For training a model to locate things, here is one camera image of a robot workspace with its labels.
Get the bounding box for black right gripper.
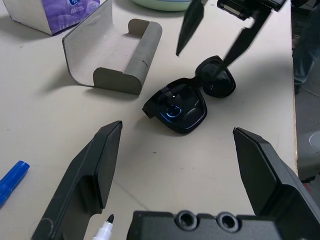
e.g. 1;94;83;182
175;0;288;74

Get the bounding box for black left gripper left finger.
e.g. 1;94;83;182
31;120;124;240

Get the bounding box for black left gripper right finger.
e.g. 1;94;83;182
232;126;320;240

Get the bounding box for white marker black tip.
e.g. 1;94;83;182
91;213;116;240

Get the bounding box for white marker with blue cap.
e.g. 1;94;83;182
0;160;31;210

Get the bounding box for black sunglasses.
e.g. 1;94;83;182
141;55;237;135

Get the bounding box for grey glasses case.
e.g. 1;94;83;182
61;0;163;96

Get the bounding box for light blue plate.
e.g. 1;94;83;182
131;0;193;12

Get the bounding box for bystander leg blue jeans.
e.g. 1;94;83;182
291;37;317;95

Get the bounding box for purple tissue pack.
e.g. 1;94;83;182
3;0;106;36

